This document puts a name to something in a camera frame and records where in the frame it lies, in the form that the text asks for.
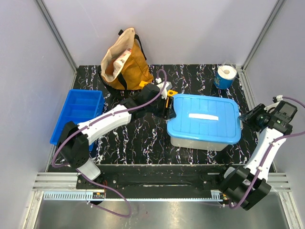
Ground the brown paper tote bag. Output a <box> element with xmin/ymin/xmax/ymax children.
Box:
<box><xmin>100</xmin><ymin>27</ymin><xmax>153</xmax><ymax>90</ymax></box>

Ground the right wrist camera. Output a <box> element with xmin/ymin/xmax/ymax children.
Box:
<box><xmin>264</xmin><ymin>95</ymin><xmax>283</xmax><ymax>113</ymax></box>

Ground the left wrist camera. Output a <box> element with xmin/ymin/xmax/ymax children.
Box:
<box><xmin>156</xmin><ymin>78</ymin><xmax>172</xmax><ymax>99</ymax></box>

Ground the toilet paper roll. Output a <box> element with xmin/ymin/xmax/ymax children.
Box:
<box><xmin>214</xmin><ymin>65</ymin><xmax>237</xmax><ymax>90</ymax></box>

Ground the light blue tray lid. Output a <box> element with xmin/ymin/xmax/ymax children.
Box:
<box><xmin>167</xmin><ymin>94</ymin><xmax>242</xmax><ymax>145</ymax></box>

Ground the white plastic tub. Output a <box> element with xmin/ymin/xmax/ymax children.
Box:
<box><xmin>171</xmin><ymin>136</ymin><xmax>229</xmax><ymax>151</ymax></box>

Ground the white package in bag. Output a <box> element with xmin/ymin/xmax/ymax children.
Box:
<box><xmin>113</xmin><ymin>49</ymin><xmax>132</xmax><ymax>74</ymax></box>

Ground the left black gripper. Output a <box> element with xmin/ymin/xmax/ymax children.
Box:
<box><xmin>146</xmin><ymin>94</ymin><xmax>177</xmax><ymax>121</ymax></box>

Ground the yellow test tube rack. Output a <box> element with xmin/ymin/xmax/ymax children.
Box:
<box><xmin>139</xmin><ymin>81</ymin><xmax>178</xmax><ymax>97</ymax></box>

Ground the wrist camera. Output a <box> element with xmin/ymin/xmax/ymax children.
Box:
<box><xmin>156</xmin><ymin>78</ymin><xmax>172</xmax><ymax>99</ymax></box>
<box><xmin>264</xmin><ymin>95</ymin><xmax>283</xmax><ymax>113</ymax></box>

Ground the blue compartment bin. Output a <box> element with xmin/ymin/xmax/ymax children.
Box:
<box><xmin>50</xmin><ymin>89</ymin><xmax>104</xmax><ymax>145</ymax></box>

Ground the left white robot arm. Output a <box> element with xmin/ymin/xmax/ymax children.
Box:
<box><xmin>56</xmin><ymin>82</ymin><xmax>177</xmax><ymax>189</ymax></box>

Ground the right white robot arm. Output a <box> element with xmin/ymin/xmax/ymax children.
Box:
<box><xmin>216</xmin><ymin>95</ymin><xmax>297</xmax><ymax>210</ymax></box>

